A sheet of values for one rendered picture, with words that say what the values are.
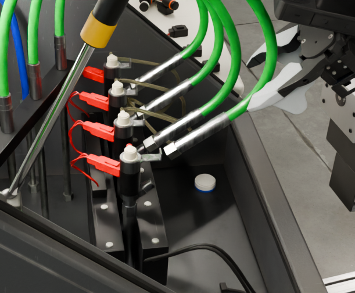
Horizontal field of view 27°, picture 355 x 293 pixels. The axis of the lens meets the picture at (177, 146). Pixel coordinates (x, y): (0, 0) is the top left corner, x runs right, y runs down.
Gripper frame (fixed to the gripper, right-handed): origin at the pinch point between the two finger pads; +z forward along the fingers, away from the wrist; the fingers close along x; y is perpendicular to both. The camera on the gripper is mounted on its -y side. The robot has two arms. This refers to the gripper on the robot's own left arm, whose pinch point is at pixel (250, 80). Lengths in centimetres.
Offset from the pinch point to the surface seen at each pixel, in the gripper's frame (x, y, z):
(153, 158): -5.9, -1.8, 15.3
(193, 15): 56, 19, 31
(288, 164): 109, 126, 85
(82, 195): 10.1, 9.8, 47.3
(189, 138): -4.7, -0.6, 9.9
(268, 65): -0.4, -0.8, -3.6
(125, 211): -9.0, 1.3, 23.7
